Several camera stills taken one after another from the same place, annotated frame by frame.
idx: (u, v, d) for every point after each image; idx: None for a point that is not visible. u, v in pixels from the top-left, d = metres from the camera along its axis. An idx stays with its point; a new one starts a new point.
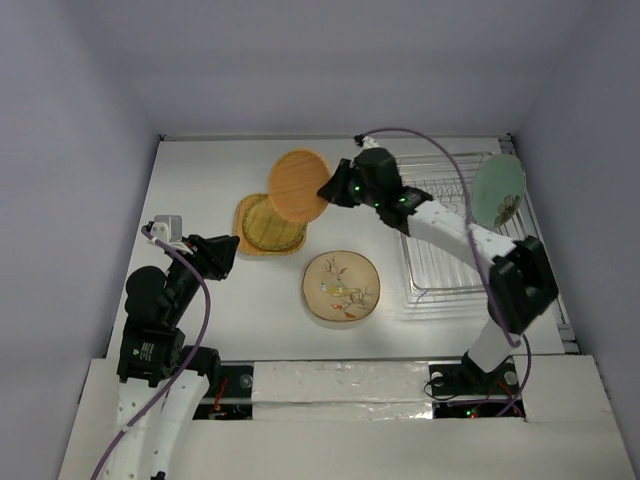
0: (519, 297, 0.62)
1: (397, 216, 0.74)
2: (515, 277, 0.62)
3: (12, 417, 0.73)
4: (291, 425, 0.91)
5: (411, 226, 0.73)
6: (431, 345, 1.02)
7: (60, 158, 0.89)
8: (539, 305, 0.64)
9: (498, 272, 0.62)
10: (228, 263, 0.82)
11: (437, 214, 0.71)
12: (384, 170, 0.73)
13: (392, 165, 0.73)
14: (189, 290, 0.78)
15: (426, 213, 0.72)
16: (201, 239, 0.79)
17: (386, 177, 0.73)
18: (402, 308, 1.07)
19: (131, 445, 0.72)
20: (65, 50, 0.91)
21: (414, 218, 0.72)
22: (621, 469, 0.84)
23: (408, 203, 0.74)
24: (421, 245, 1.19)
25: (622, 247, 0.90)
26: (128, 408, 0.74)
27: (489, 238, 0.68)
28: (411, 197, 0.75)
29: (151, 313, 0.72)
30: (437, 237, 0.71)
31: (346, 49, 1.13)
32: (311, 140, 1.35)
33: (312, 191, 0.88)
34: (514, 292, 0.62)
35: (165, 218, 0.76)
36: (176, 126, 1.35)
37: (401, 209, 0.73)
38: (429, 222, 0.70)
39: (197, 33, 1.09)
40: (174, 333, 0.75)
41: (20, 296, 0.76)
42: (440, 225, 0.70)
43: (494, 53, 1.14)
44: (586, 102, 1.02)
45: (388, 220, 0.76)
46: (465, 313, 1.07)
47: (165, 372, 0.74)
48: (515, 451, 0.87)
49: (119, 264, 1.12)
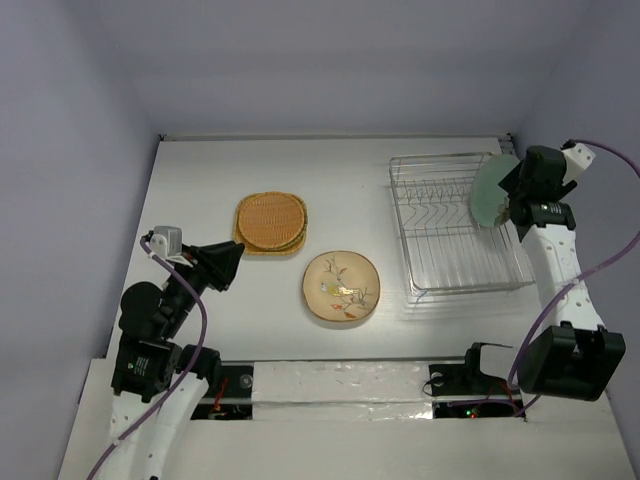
0: (553, 369, 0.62)
1: (527, 213, 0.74)
2: (563, 350, 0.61)
3: (12, 418, 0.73)
4: (291, 424, 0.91)
5: (529, 236, 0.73)
6: (431, 345, 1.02)
7: (60, 157, 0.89)
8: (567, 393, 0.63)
9: (553, 335, 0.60)
10: (229, 275, 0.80)
11: (558, 245, 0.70)
12: (545, 169, 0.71)
13: (556, 167, 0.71)
14: (185, 305, 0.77)
15: (550, 236, 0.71)
16: (202, 252, 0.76)
17: (544, 176, 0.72)
18: (402, 308, 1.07)
19: (122, 458, 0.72)
20: (64, 48, 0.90)
21: (537, 228, 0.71)
22: (621, 469, 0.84)
23: (548, 213, 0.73)
24: (421, 245, 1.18)
25: (619, 248, 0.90)
26: (121, 421, 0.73)
27: (582, 302, 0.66)
28: (554, 210, 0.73)
29: (144, 331, 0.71)
30: (541, 260, 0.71)
31: (346, 49, 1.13)
32: (310, 139, 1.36)
33: (276, 220, 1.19)
34: (554, 363, 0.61)
35: (165, 231, 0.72)
36: (176, 126, 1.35)
37: (537, 211, 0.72)
38: (545, 246, 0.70)
39: (197, 33, 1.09)
40: (169, 349, 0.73)
41: (20, 297, 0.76)
42: (552, 256, 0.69)
43: (495, 53, 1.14)
44: (585, 102, 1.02)
45: (514, 213, 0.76)
46: (466, 317, 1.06)
47: (158, 387, 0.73)
48: (515, 452, 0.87)
49: (118, 265, 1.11)
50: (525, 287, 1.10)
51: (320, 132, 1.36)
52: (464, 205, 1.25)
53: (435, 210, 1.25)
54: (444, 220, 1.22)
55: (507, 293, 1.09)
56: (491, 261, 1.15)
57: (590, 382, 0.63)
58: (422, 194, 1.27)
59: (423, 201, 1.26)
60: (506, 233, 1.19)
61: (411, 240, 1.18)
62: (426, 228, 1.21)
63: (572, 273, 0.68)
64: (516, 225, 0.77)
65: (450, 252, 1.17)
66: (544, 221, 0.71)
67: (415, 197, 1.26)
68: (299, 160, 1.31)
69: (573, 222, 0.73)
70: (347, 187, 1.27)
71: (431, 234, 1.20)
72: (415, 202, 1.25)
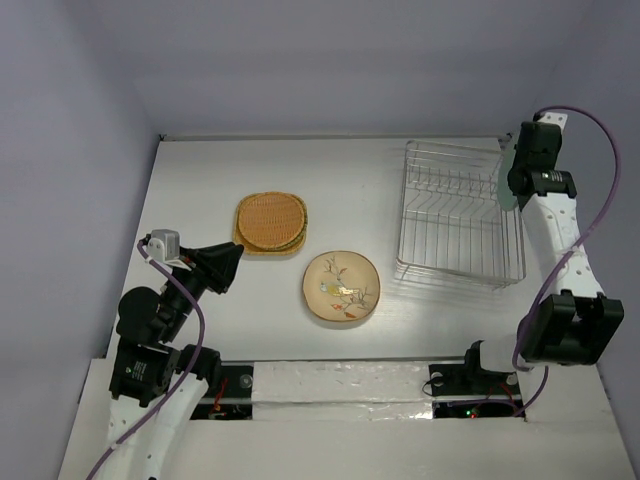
0: (552, 337, 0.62)
1: (528, 182, 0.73)
2: (564, 318, 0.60)
3: (13, 417, 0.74)
4: (291, 425, 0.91)
5: (530, 204, 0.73)
6: (405, 320, 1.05)
7: (61, 157, 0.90)
8: (568, 356, 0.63)
9: (553, 303, 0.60)
10: (228, 276, 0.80)
11: (559, 214, 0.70)
12: (543, 139, 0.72)
13: (551, 135, 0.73)
14: (185, 308, 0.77)
15: (552, 206, 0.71)
16: (200, 254, 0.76)
17: (541, 146, 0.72)
18: (388, 283, 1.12)
19: (121, 461, 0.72)
20: (64, 48, 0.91)
21: (538, 198, 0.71)
22: (621, 470, 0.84)
23: (549, 182, 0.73)
24: (419, 228, 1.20)
25: (618, 249, 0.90)
26: (119, 425, 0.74)
27: (581, 269, 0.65)
28: (555, 178, 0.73)
29: (142, 336, 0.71)
30: (542, 230, 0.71)
31: (345, 49, 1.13)
32: (310, 139, 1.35)
33: (274, 222, 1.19)
34: (553, 328, 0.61)
35: (162, 235, 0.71)
36: (176, 126, 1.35)
37: (538, 179, 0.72)
38: (545, 215, 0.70)
39: (197, 33, 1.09)
40: (167, 353, 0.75)
41: (21, 297, 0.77)
42: (553, 224, 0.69)
43: (495, 53, 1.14)
44: (585, 103, 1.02)
45: (515, 184, 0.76)
46: (456, 300, 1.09)
47: (156, 390, 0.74)
48: (515, 453, 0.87)
49: (118, 265, 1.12)
50: (510, 286, 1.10)
51: (320, 132, 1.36)
52: (470, 198, 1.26)
53: (441, 197, 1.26)
54: (439, 207, 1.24)
55: (493, 289, 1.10)
56: (483, 249, 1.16)
57: (590, 348, 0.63)
58: (431, 180, 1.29)
59: (421, 184, 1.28)
60: (502, 232, 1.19)
61: (411, 222, 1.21)
62: (429, 213, 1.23)
63: (572, 238, 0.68)
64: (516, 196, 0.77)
65: (443, 239, 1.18)
66: (545, 189, 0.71)
67: (422, 183, 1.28)
68: (300, 160, 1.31)
69: (572, 191, 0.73)
70: (348, 186, 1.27)
71: (430, 219, 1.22)
72: (422, 186, 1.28)
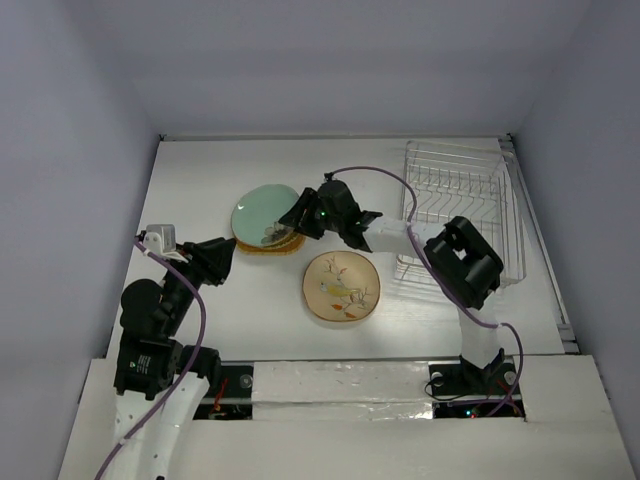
0: (458, 268, 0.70)
1: (357, 238, 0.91)
2: (447, 249, 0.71)
3: (13, 417, 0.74)
4: (291, 426, 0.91)
5: (368, 239, 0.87)
6: (404, 321, 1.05)
7: (60, 157, 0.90)
8: (482, 272, 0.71)
9: (432, 250, 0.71)
10: (225, 269, 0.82)
11: (384, 224, 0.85)
12: (341, 200, 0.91)
13: (347, 196, 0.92)
14: (184, 300, 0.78)
15: (376, 225, 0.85)
16: (196, 246, 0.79)
17: (343, 205, 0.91)
18: (388, 285, 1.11)
19: (129, 455, 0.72)
20: (63, 48, 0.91)
21: (366, 232, 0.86)
22: (622, 470, 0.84)
23: (363, 225, 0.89)
24: None
25: (617, 248, 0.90)
26: (126, 420, 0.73)
27: (424, 228, 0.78)
28: (365, 219, 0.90)
29: (146, 326, 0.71)
30: (390, 243, 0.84)
31: (344, 49, 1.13)
32: (311, 140, 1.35)
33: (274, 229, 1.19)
34: (452, 262, 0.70)
35: (158, 229, 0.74)
36: (176, 126, 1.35)
37: (357, 230, 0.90)
38: (377, 231, 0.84)
39: (195, 33, 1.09)
40: (170, 345, 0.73)
41: (21, 295, 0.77)
42: (387, 231, 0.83)
43: (494, 53, 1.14)
44: (583, 103, 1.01)
45: (349, 241, 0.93)
46: None
47: (161, 384, 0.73)
48: (516, 452, 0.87)
49: (118, 265, 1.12)
50: (509, 286, 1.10)
51: (321, 132, 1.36)
52: (469, 197, 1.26)
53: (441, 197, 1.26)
54: (438, 206, 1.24)
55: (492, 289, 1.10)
56: None
57: (483, 254, 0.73)
58: (430, 180, 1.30)
59: (419, 184, 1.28)
60: (501, 232, 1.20)
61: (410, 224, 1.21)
62: (428, 214, 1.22)
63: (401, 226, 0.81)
64: (356, 247, 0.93)
65: None
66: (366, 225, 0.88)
67: (422, 183, 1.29)
68: (299, 160, 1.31)
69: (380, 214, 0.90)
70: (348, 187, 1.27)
71: (429, 219, 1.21)
72: (421, 186, 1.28)
